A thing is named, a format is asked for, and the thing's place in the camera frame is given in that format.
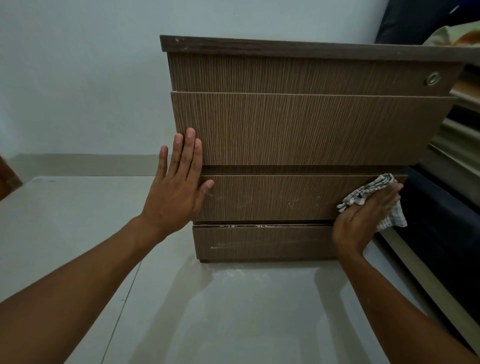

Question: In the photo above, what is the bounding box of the person's left hand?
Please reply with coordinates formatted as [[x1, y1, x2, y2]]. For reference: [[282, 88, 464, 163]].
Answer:
[[137, 128, 215, 238]]

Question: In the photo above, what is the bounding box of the person's right hand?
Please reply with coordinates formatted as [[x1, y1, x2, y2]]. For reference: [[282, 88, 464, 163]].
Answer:
[[331, 183, 404, 256]]

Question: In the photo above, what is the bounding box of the white checked cleaning cloth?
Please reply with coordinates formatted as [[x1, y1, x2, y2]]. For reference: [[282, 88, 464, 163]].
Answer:
[[336, 173, 408, 232]]

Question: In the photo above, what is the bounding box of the brown wooden drawer cabinet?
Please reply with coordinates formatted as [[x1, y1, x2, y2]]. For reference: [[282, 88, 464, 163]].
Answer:
[[160, 35, 480, 263]]

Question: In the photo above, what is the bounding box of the person's left forearm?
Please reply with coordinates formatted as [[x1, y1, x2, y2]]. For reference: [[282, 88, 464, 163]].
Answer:
[[0, 216, 169, 364]]

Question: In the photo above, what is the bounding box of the person's right forearm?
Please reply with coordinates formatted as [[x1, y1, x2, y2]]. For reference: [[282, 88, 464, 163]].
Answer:
[[337, 243, 480, 364]]

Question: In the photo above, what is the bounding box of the scuffed wooden drawer front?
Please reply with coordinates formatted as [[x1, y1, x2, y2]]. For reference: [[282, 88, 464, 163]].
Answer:
[[195, 173, 409, 223]]

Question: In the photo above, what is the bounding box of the dark blue mattress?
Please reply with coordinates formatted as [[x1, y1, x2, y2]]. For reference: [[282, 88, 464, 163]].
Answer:
[[392, 167, 480, 342]]

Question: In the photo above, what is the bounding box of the narrow wooden drawer front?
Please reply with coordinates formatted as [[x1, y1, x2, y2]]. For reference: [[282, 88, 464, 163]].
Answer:
[[192, 224, 340, 262]]

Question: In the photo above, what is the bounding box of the large wooden drawer front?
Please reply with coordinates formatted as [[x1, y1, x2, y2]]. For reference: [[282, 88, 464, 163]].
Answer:
[[170, 91, 457, 167]]

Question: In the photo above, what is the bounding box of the brown wooden door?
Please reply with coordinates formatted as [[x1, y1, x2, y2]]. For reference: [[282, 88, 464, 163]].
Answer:
[[0, 154, 24, 201]]

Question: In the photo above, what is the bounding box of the cream orange cloth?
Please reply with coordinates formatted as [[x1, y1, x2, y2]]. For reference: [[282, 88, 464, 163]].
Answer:
[[423, 25, 480, 48]]

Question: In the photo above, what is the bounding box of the dark pillow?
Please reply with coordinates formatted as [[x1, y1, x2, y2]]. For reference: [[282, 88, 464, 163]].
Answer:
[[375, 0, 480, 46]]

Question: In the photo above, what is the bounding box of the beige bed frame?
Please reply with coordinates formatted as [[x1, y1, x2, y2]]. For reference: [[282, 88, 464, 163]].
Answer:
[[378, 227, 480, 355]]

